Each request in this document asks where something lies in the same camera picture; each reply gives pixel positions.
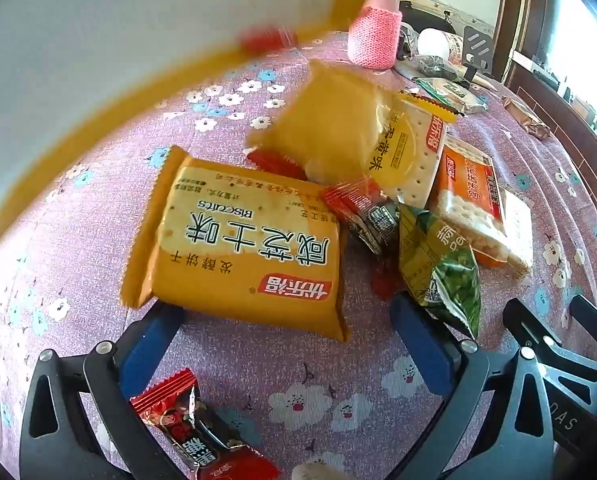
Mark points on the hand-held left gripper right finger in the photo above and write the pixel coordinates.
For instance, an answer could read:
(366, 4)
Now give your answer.
(423, 347)

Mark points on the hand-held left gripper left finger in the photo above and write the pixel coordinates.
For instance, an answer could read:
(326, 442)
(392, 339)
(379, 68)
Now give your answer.
(146, 347)

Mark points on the green pea packet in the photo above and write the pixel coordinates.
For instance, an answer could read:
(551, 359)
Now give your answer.
(443, 265)

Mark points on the large yellow biscuit packet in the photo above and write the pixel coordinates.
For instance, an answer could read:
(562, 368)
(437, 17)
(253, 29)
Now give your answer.
(238, 240)

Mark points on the red black snack packet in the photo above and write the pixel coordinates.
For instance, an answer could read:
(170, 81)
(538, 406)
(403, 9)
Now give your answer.
(368, 210)

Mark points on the pale yellow snack packet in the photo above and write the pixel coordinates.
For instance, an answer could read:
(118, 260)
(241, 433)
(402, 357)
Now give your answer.
(328, 115)

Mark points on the yellow cardboard box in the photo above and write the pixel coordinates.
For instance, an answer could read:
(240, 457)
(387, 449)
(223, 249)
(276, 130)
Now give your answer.
(78, 60)

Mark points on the red black candy packet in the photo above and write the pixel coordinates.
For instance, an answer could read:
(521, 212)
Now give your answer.
(198, 425)

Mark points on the purple floral blanket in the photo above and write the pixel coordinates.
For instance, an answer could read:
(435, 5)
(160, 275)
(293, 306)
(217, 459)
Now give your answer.
(258, 360)

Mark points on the orange cracker packet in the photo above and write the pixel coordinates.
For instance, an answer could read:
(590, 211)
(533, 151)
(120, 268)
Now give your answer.
(473, 185)

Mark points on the brown snack packet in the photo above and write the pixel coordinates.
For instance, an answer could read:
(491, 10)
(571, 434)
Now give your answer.
(528, 117)

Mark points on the small red snack packet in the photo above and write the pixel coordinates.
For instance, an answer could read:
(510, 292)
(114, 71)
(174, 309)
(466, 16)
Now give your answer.
(273, 162)

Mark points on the green white flat packet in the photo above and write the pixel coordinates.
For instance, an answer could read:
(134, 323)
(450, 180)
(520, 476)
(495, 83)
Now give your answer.
(453, 92)

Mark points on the black white packet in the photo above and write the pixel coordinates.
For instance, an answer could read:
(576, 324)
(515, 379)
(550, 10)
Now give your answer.
(431, 66)

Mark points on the black phone stand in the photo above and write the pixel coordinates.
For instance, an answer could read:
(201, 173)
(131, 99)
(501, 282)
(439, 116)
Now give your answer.
(476, 47)

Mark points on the bright window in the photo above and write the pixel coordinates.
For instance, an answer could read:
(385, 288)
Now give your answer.
(583, 20)

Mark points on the white round object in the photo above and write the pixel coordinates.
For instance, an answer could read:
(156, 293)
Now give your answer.
(433, 41)

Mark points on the pink knit-sleeved bottle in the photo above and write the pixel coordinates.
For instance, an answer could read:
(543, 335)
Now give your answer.
(373, 40)

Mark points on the wooden bed frame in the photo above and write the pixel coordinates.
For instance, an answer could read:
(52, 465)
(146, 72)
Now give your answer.
(578, 140)

